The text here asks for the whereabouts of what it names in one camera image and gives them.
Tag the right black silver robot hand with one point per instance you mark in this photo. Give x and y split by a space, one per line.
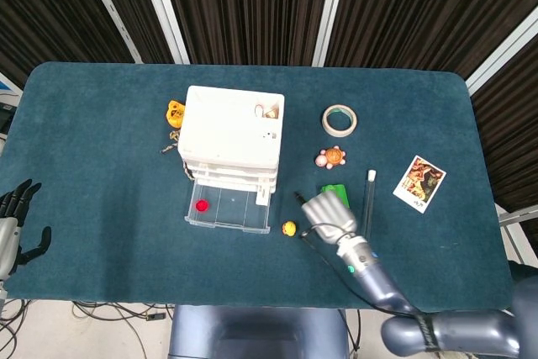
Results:
332 216

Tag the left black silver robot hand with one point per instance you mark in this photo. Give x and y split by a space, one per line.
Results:
8 247

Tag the small yellow duck toy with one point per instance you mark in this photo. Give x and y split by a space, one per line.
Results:
289 228

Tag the clear drawer with red pompom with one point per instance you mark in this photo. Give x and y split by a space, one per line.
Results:
235 212

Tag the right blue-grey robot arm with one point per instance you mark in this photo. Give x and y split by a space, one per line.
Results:
462 329

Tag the clear drawer with wooden parts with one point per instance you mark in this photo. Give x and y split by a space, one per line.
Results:
235 178

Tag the clear drawer with die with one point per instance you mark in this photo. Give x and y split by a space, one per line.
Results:
235 167

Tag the white plastic drawer cabinet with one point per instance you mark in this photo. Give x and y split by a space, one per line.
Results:
227 123

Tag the green building block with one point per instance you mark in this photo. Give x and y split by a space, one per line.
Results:
341 191

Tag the clear test tube white cap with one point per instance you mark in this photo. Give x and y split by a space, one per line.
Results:
371 176

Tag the orange pink turtle toy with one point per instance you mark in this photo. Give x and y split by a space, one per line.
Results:
334 156

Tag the beige masking tape roll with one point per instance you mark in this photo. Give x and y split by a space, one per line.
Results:
339 133

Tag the printed photo card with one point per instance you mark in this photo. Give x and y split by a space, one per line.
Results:
420 182

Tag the tiny white dotted item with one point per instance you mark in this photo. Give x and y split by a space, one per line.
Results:
270 135

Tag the red pompom ball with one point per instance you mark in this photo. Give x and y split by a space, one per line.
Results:
202 205

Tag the blue-grey robot torso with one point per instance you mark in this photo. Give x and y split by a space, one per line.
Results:
252 334

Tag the blue teal tablecloth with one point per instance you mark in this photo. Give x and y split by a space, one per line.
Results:
105 123

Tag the orange toy figure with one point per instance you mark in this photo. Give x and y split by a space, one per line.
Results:
173 114

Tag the white metal frame post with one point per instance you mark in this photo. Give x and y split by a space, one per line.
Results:
332 10
164 10
504 52
110 8

